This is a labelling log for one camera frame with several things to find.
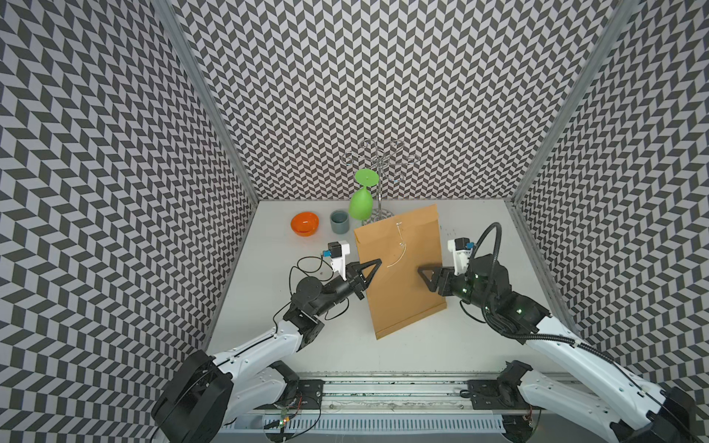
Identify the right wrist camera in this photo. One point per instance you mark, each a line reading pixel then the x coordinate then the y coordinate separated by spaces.
pixel 461 249

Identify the orange plastic bowl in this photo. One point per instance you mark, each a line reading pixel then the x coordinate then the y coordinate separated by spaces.
pixel 305 224

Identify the chrome glass holder stand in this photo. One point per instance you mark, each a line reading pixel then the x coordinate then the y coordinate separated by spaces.
pixel 368 154

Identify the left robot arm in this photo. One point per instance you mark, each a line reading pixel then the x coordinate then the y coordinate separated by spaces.
pixel 301 323

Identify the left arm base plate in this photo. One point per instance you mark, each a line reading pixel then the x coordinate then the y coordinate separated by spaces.
pixel 303 394

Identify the grey-blue cup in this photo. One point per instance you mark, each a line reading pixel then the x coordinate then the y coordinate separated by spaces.
pixel 340 222

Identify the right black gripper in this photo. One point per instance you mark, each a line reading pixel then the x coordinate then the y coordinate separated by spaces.
pixel 439 274

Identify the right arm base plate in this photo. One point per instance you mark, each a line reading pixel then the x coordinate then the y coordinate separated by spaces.
pixel 494 395

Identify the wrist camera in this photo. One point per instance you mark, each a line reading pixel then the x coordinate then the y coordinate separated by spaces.
pixel 337 253
pixel 461 249

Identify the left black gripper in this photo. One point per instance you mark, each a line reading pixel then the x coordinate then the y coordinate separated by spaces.
pixel 355 281

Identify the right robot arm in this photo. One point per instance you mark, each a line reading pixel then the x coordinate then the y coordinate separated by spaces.
pixel 614 404

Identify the aluminium front rail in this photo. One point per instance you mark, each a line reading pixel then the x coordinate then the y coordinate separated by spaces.
pixel 388 387

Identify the brown kraft file bag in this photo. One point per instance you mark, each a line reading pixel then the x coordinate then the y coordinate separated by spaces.
pixel 398 296

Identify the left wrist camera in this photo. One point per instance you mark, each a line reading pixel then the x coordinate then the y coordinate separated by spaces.
pixel 337 253

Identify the green plastic wine glass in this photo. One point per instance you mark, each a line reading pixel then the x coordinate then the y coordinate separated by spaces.
pixel 362 203

